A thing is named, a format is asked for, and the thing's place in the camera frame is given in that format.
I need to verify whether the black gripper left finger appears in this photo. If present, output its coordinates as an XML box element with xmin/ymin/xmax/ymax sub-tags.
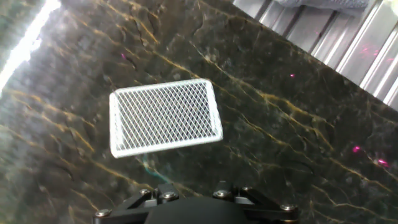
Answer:
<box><xmin>92</xmin><ymin>182</ymin><xmax>180</xmax><ymax>224</ymax></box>

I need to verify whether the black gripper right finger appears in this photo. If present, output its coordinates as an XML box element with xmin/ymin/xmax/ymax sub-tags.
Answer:
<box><xmin>212</xmin><ymin>180</ymin><xmax>301</xmax><ymax>223</ymax></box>

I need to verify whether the white mesh goal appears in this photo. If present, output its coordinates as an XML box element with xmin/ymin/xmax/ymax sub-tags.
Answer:
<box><xmin>108</xmin><ymin>78</ymin><xmax>224</xmax><ymax>159</ymax></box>

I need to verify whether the black gold-veined marble mat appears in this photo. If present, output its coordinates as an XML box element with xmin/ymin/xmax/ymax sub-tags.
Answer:
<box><xmin>0</xmin><ymin>0</ymin><xmax>398</xmax><ymax>224</ymax></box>

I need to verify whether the grey towel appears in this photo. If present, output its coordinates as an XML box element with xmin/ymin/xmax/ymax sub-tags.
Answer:
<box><xmin>273</xmin><ymin>0</ymin><xmax>371</xmax><ymax>11</ymax></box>

